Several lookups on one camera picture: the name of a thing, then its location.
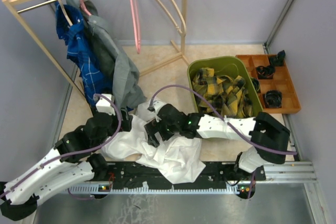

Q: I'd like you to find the grey shirt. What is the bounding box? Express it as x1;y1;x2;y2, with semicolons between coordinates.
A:
65;0;146;110

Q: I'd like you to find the white shirt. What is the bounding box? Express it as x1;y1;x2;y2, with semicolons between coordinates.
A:
101;101;206;184

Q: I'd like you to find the yellow plaid shirt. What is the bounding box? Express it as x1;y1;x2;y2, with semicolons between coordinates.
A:
192;68;253;119

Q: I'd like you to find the beige wooden hanger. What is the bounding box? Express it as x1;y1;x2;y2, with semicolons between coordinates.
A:
140;0;187;36

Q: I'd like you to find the pink hanger with white shirt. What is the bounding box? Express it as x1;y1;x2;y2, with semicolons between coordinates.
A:
130;0;141;54

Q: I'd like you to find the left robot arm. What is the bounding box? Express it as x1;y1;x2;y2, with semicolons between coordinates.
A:
1;109;132;221

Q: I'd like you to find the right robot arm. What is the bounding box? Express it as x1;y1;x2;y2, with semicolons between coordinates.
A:
144;103;293;180

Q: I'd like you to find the blue plaid shirt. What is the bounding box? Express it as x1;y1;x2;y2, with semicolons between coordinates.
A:
55;2;112;108

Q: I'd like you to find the beige hanger with blue shirt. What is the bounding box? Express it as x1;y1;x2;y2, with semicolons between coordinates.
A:
57;0;73;26

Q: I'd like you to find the green plastic basket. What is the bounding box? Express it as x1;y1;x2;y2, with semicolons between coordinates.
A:
187;56;262;117

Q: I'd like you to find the black part beside basket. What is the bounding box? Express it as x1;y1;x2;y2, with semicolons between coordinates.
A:
251;77;260;93

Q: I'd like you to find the black round part in tray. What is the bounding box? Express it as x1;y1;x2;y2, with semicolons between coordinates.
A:
264;90;282;109

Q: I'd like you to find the orange compartment tray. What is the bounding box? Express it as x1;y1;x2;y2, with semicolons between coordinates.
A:
236;54;301;114

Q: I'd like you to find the black part in tray corner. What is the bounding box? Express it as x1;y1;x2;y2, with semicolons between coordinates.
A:
269;50;286;67

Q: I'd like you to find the wooden clothes rack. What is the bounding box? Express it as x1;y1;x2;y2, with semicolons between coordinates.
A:
2;0;189;97

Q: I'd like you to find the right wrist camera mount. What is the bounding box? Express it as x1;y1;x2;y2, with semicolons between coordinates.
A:
148;100;166;122

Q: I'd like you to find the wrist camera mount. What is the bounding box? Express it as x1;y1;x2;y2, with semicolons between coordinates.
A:
148;100;166;122
94;93;115;115

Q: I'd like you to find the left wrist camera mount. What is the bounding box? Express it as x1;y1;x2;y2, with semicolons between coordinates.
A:
94;93;115;115

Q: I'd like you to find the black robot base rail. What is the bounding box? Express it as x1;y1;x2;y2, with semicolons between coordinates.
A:
68;162;266;199

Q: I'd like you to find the black cable bundle in tray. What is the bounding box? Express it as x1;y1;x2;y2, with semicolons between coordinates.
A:
256;64;276;80

